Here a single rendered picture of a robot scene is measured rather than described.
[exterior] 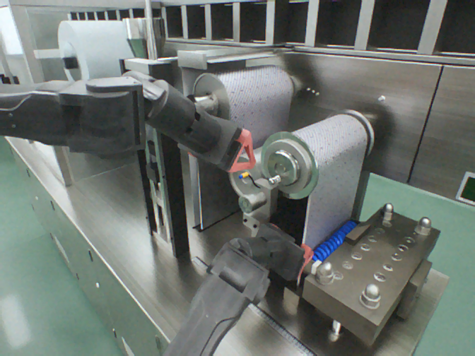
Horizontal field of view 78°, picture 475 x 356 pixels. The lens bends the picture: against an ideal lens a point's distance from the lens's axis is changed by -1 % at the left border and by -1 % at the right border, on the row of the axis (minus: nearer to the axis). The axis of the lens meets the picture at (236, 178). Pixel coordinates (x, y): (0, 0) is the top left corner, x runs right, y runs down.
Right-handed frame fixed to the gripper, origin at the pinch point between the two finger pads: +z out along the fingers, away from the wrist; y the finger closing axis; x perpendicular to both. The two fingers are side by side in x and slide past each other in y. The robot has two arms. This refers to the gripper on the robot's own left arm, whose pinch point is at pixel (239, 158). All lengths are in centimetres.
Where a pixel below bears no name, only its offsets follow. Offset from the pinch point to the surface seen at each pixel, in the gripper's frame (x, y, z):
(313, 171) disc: 4.9, 6.9, 13.6
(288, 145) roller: 7.4, 1.1, 10.4
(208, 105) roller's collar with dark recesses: 9.8, -21.3, 6.0
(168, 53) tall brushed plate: 37, -92, 30
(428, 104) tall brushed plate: 32.6, 15.8, 33.0
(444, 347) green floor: -30, 40, 170
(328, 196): 3.1, 6.7, 25.7
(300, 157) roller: 6.2, 4.3, 11.3
